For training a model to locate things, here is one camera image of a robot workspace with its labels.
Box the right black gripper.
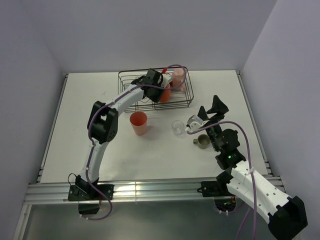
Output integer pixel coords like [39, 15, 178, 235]
[197, 94, 229, 152]

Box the orange mug white inside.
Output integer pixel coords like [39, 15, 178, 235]
[159, 83, 171, 103]

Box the pink ceramic mug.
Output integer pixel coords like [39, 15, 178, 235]
[171, 68, 186, 93]

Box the salmon plastic tumbler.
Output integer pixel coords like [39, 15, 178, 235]
[129, 111, 148, 136]

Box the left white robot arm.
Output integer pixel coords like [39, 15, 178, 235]
[75, 68, 171, 200]

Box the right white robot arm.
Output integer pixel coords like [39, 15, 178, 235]
[191, 95, 308, 240]

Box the small grey-green cup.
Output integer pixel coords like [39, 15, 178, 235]
[193, 134, 211, 149]

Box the clear glass centre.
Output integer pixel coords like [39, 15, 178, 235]
[171, 120, 185, 136]

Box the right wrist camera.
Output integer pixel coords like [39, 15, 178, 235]
[185, 114, 209, 134]

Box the black wire dish rack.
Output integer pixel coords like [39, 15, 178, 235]
[117, 67, 194, 113]

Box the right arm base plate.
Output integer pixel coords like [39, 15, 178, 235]
[197, 179, 248, 198]

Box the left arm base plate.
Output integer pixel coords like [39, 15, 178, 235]
[67, 184, 114, 202]

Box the aluminium frame rail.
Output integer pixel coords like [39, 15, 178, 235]
[23, 177, 215, 205]

